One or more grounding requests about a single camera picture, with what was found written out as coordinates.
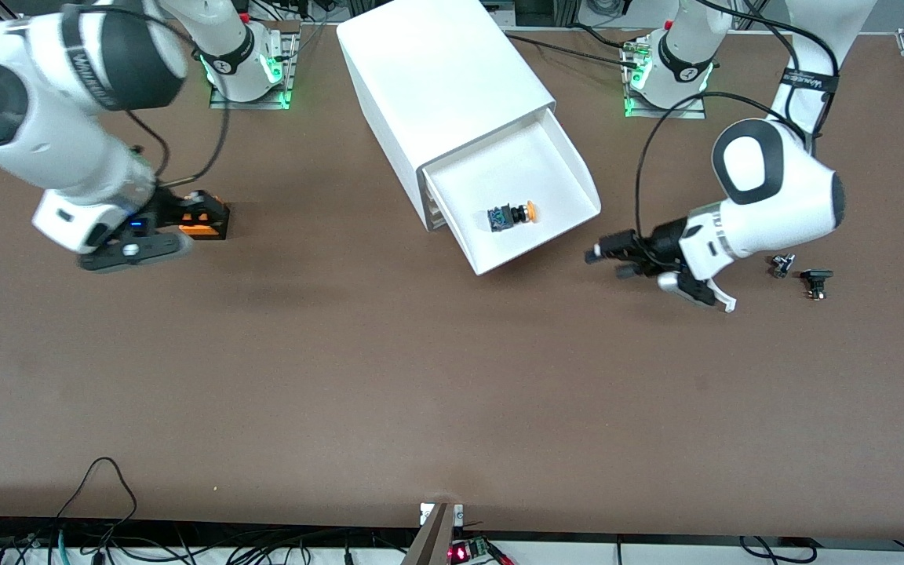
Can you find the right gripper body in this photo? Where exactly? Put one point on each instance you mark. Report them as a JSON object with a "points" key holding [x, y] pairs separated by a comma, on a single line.
{"points": [[169, 209]]}

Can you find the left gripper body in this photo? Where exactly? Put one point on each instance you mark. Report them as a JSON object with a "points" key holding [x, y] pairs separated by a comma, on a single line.
{"points": [[662, 238]]}

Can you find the orange push button switch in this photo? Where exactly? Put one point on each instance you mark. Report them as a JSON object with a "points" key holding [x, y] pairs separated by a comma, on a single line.
{"points": [[511, 216]]}

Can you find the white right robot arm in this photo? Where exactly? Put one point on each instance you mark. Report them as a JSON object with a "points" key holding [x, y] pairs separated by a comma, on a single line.
{"points": [[44, 118]]}

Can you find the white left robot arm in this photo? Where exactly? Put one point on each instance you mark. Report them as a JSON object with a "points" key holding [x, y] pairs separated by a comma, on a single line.
{"points": [[789, 196]]}

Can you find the white drawer cabinet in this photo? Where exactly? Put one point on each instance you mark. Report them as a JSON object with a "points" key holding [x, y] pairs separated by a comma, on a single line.
{"points": [[436, 78]]}

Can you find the orange box with hole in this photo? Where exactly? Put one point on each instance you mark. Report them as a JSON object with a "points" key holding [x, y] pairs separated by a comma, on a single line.
{"points": [[201, 232]]}

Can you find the small metal fitting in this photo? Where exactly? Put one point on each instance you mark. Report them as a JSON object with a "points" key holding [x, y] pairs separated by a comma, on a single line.
{"points": [[781, 265]]}

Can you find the circuit board with red light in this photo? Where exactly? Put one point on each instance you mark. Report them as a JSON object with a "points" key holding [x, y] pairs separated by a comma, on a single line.
{"points": [[468, 552]]}

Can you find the white semicircular bracket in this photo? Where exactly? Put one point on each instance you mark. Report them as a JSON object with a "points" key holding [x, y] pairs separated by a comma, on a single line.
{"points": [[729, 306]]}

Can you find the black switch module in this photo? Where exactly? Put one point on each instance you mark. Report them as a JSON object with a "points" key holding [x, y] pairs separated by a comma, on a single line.
{"points": [[816, 278]]}

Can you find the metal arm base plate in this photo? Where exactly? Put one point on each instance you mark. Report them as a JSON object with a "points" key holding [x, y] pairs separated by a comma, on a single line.
{"points": [[291, 63], [668, 113]]}

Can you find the grey metal mount bracket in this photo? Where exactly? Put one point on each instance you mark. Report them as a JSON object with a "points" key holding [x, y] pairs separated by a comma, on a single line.
{"points": [[432, 541]]}

